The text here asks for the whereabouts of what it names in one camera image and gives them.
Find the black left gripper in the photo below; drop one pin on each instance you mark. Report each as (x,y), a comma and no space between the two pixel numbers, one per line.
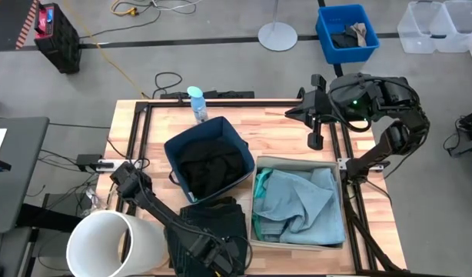
(211,252)

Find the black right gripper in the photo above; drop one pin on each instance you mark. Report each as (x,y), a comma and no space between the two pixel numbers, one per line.
(322,111)

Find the dark denim jeans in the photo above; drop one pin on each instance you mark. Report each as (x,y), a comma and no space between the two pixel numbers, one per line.
(232,215)

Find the beige fabric bin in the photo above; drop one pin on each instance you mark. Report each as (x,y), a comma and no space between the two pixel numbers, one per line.
(297,162)

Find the teal garment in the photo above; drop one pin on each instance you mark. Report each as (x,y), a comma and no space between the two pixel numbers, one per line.
(261,181)

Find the black garment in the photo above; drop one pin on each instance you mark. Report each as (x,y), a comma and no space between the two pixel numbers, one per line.
(211,165)

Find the light blue garment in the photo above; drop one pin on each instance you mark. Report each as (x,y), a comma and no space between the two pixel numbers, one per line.
(297,207)

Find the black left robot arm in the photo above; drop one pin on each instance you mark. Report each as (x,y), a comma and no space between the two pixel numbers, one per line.
(163,215)

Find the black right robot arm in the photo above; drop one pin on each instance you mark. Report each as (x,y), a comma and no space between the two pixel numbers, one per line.
(374,154)

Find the white round floor stand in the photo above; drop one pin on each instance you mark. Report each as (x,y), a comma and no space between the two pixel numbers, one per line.
(277,35)

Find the black cloth in bin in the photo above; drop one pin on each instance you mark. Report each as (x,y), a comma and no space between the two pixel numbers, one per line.
(343,40)

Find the black power strip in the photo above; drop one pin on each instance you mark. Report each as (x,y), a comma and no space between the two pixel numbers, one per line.
(220,94)

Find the blue plastic bin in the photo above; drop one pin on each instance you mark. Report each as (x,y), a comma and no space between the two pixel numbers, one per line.
(328,23)

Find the beige cloth in bin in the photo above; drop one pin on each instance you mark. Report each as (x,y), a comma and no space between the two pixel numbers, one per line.
(359,32)

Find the navy blue fabric bin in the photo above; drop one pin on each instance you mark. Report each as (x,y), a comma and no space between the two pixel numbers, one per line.
(205,131)

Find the light blue spray bottle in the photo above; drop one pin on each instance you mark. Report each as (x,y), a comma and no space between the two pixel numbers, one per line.
(198,107)

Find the white cylindrical bucket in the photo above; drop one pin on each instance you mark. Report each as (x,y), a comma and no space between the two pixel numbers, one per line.
(97,246)

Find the black power adapter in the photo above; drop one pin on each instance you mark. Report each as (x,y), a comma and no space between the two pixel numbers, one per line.
(88,159)

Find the grey desk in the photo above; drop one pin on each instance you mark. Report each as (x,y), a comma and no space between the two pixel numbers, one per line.
(17,181)

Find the red and black case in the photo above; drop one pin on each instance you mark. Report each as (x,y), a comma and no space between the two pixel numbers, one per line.
(57,38)

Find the black hazard striped mat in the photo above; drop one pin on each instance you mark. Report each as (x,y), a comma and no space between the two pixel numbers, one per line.
(9,23)

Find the black aluminium table frame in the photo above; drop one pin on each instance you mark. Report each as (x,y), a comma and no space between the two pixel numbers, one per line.
(220,103)

